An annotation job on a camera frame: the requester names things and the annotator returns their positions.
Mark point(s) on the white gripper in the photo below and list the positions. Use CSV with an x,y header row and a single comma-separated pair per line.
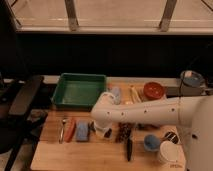
x,y
103,131

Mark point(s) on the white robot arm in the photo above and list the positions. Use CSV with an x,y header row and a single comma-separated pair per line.
x,y
195,112

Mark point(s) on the blue eraser block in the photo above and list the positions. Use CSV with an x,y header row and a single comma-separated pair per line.
x,y
82,131

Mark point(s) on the brown patterned bar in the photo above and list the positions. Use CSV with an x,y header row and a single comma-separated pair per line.
x,y
123,132

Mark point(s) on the orange carrot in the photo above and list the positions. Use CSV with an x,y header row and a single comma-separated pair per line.
x,y
70,131

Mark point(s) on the light blue cloth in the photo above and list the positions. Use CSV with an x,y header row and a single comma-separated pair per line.
x,y
116,91

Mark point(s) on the blue small cup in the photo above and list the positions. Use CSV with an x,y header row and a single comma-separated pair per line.
x,y
151,143

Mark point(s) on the yellow banana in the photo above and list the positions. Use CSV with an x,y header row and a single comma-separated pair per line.
x,y
134,95

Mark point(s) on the green plastic tray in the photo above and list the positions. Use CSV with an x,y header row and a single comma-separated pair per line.
x,y
76,90

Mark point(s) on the red bowl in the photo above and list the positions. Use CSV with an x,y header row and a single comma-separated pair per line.
x,y
153,90

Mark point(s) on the dark striped round object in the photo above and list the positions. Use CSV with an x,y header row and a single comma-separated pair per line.
x,y
171,136

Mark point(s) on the white paper cup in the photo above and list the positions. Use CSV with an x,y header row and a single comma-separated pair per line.
x,y
169,153

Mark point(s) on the black office chair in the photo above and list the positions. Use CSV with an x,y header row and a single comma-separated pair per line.
x,y
15,127

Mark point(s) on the grey bowl with blue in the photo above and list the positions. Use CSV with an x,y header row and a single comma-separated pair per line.
x,y
191,78

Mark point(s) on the black handled knife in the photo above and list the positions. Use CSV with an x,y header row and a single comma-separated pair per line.
x,y
129,145

